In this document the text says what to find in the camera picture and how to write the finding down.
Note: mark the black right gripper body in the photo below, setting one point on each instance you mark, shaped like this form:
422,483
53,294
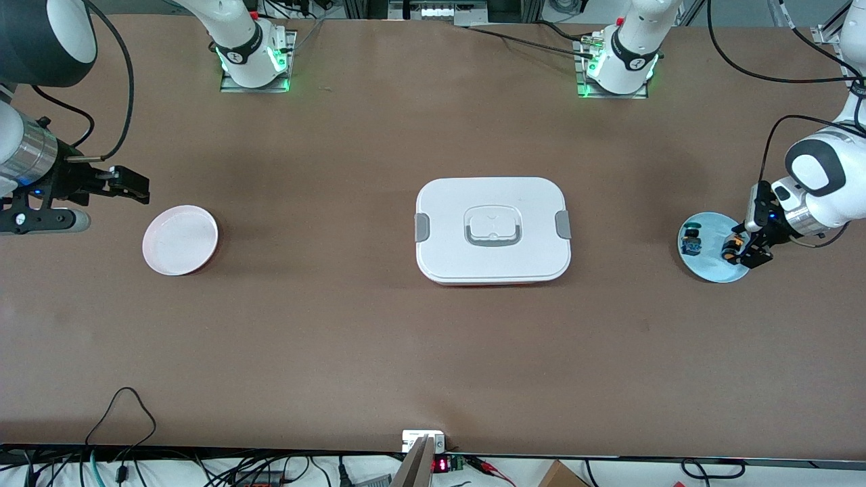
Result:
72,177

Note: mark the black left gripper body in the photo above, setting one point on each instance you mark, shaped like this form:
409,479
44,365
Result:
769,237

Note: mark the orange push button switch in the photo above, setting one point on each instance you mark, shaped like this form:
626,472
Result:
729,253

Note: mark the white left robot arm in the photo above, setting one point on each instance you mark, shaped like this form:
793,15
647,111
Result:
852,196

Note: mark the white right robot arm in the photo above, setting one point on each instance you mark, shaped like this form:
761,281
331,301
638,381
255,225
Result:
237,27

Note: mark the light blue round plate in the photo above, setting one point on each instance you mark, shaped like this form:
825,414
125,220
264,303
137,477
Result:
710,267

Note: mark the pale pink round plate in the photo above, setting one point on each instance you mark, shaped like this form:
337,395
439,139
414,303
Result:
179,240

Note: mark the white lunch box grey latches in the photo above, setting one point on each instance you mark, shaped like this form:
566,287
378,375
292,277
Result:
494,230

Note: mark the brown cardboard box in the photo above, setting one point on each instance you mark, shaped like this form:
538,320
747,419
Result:
561,475

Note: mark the white electronics module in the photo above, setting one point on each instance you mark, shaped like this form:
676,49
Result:
423,438

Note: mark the grey metal bar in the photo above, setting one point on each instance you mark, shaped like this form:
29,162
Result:
414,467

